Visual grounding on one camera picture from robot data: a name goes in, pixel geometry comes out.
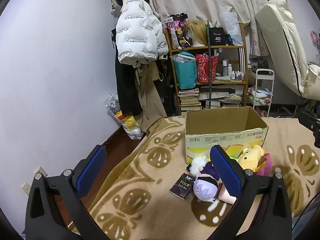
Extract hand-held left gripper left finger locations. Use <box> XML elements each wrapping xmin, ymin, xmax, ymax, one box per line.
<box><xmin>24</xmin><ymin>144</ymin><xmax>108</xmax><ymax>240</ymax></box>

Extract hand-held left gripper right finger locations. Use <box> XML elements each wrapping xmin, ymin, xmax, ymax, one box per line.
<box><xmin>207</xmin><ymin>144</ymin><xmax>293</xmax><ymax>240</ymax></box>

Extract purple plush doll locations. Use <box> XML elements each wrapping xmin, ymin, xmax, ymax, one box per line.
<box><xmin>192</xmin><ymin>160</ymin><xmax>238</xmax><ymax>204</ymax></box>

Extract yellow plush toy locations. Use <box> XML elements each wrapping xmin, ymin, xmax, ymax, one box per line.
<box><xmin>236</xmin><ymin>145</ymin><xmax>265</xmax><ymax>173</ymax></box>

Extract pink plush toy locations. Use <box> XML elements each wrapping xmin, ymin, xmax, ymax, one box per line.
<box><xmin>255</xmin><ymin>154</ymin><xmax>273</xmax><ymax>177</ymax></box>

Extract printed cardboard box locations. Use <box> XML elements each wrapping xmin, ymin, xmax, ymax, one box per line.
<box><xmin>185</xmin><ymin>106</ymin><xmax>269</xmax><ymax>164</ymax></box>

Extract black tissue packet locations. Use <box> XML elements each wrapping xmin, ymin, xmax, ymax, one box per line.
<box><xmin>169</xmin><ymin>172</ymin><xmax>197</xmax><ymax>201</ymax></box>

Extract white fluffy plush toy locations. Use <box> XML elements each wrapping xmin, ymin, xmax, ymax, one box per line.
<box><xmin>186</xmin><ymin>156</ymin><xmax>208</xmax><ymax>174</ymax></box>

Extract clear plastic bag of items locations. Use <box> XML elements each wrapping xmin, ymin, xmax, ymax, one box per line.
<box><xmin>105</xmin><ymin>94</ymin><xmax>144</xmax><ymax>140</ymax></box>

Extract white trolley cart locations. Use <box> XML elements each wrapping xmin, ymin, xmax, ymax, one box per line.
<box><xmin>246</xmin><ymin>69</ymin><xmax>275</xmax><ymax>117</ymax></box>

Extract pile of flat books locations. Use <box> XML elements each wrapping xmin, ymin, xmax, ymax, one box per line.
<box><xmin>200</xmin><ymin>85</ymin><xmax>244</xmax><ymax>109</ymax></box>

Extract beige patterned blanket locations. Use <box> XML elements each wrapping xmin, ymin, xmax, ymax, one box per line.
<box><xmin>70</xmin><ymin>115</ymin><xmax>320</xmax><ymax>240</ymax></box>

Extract stack of old books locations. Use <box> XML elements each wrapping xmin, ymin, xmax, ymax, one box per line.
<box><xmin>178</xmin><ymin>87</ymin><xmax>200</xmax><ymax>111</ymax></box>

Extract cream folded mattress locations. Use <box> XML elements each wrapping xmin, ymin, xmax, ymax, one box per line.
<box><xmin>255</xmin><ymin>0</ymin><xmax>320</xmax><ymax>99</ymax></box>

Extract long black garment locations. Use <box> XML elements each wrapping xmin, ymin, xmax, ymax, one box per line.
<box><xmin>115</xmin><ymin>30</ymin><xmax>143</xmax><ymax>117</ymax></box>

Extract green pole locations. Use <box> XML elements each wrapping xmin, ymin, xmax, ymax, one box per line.
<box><xmin>205</xmin><ymin>21</ymin><xmax>217</xmax><ymax>109</ymax></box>

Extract beige coat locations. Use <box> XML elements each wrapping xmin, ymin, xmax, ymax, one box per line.
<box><xmin>134</xmin><ymin>62</ymin><xmax>168</xmax><ymax>133</ymax></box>

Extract row of cosmetic bottles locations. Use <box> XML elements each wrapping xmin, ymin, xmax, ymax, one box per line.
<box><xmin>221</xmin><ymin>59</ymin><xmax>245</xmax><ymax>81</ymax></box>

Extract black hanging jacket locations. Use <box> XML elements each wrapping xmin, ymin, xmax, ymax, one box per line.
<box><xmin>157</xmin><ymin>60</ymin><xmax>177</xmax><ymax>117</ymax></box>

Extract red patterned gift bag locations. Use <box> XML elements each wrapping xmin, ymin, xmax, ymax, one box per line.
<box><xmin>195</xmin><ymin>54</ymin><xmax>218</xmax><ymax>83</ymax></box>

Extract teal shopping bag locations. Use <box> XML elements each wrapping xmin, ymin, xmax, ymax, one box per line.
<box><xmin>172</xmin><ymin>51</ymin><xmax>198</xmax><ymax>90</ymax></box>

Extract wooden shelf rack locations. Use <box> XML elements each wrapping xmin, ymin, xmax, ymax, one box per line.
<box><xmin>164</xmin><ymin>22</ymin><xmax>248</xmax><ymax>113</ymax></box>

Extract white plastic bag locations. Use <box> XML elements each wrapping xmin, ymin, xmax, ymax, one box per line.
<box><xmin>220</xmin><ymin>11</ymin><xmax>243</xmax><ymax>46</ymax></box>

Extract small black box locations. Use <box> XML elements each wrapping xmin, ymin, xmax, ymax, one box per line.
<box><xmin>209</xmin><ymin>27</ymin><xmax>227</xmax><ymax>47</ymax></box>

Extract blond wig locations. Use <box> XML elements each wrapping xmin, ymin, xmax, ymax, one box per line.
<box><xmin>186</xmin><ymin>20</ymin><xmax>208</xmax><ymax>47</ymax></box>

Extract white puffer jacket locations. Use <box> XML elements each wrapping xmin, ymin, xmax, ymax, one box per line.
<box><xmin>115</xmin><ymin>0</ymin><xmax>168</xmax><ymax>64</ymax></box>

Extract pink patterned packets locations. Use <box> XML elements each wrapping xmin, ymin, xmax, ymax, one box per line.
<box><xmin>166</xmin><ymin>14</ymin><xmax>192</xmax><ymax>50</ymax></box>

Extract pale floral curtain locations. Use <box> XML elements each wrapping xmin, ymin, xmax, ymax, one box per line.
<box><xmin>145</xmin><ymin>0</ymin><xmax>288</xmax><ymax>63</ymax></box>

